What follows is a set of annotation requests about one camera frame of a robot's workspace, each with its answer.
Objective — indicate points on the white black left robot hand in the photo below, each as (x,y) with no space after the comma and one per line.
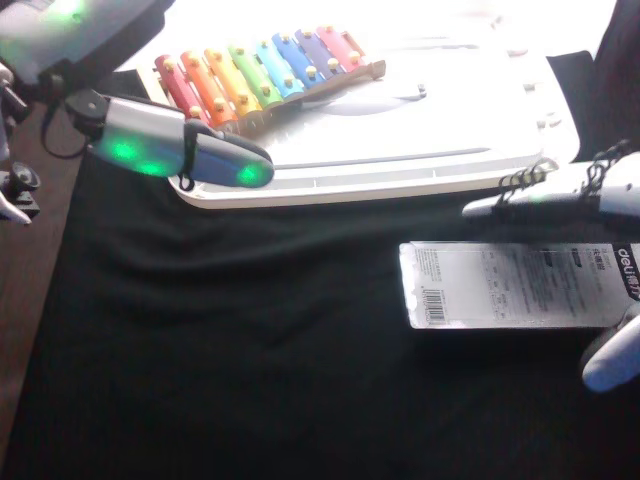
(140,135)

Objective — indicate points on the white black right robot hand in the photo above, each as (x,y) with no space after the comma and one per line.
(550,207)

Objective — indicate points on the white Deli product package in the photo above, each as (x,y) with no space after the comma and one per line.
(500,285)

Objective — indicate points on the rainbow wooden toy xylophone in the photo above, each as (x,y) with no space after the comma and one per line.
(240,75)

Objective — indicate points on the white plastic box lid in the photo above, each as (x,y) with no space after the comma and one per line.
(400,140)

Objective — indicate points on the black table cloth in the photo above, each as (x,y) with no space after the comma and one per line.
(250,350)

